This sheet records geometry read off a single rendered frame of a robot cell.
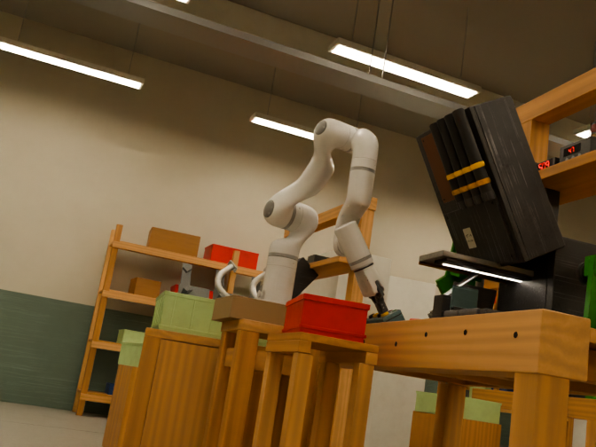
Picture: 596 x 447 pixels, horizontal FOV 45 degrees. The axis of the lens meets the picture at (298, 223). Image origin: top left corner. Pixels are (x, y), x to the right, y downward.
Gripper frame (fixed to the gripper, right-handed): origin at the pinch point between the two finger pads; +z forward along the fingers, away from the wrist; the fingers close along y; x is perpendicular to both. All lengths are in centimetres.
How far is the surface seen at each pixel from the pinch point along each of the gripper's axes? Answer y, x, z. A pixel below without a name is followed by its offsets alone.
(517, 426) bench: 82, -19, 27
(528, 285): 27.4, 39.6, 11.7
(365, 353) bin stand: 24.0, -22.3, 6.7
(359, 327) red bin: 23.6, -20.5, -1.1
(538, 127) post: -8, 102, -35
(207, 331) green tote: -84, -42, -13
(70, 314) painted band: -690, -61, -61
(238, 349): -25, -46, -6
